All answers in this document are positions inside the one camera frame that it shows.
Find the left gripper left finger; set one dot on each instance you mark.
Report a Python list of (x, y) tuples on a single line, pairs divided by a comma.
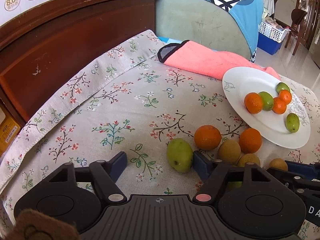
[(105, 175)]

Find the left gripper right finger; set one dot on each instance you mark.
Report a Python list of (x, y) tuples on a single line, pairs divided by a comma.
[(213, 175)]

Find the brown kiwi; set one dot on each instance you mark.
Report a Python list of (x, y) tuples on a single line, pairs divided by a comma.
[(278, 163), (229, 151)]

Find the large orange top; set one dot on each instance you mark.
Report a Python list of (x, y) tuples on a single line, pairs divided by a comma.
[(207, 137)]

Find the brown kiwi hidden small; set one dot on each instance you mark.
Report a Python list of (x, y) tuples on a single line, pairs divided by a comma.
[(248, 158)]

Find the green fruit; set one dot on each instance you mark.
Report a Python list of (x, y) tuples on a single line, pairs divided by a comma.
[(282, 86), (267, 100), (234, 185), (179, 155), (292, 123)]

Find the small orange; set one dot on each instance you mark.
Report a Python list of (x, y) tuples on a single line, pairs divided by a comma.
[(250, 141)]

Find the green fruit bottom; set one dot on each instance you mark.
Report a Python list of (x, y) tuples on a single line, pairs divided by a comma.
[(282, 86)]

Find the white ceramic plate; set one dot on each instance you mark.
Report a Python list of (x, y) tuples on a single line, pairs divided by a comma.
[(240, 81)]

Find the floral tablecloth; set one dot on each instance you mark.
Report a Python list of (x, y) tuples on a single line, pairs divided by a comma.
[(124, 100)]

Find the brown knitted sleeve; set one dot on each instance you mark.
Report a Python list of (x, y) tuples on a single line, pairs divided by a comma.
[(31, 224)]

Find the yellow cardboard box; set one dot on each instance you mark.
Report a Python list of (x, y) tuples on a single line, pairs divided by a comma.
[(9, 128)]

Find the houndstooth sofa cover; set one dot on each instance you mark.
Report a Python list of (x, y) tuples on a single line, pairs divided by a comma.
[(253, 55)]

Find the pink folded towel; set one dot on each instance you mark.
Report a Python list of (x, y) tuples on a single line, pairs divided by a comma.
[(194, 57)]

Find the blue plastic bin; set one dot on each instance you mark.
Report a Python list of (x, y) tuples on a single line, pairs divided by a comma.
[(268, 45)]

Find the dark wooden cabinet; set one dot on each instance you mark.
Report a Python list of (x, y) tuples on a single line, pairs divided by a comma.
[(47, 45)]

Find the white plastic basket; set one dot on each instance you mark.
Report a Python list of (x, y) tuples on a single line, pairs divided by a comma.
[(274, 33)]

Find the dark wooden chair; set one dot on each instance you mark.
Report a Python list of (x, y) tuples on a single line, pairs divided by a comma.
[(296, 27)]

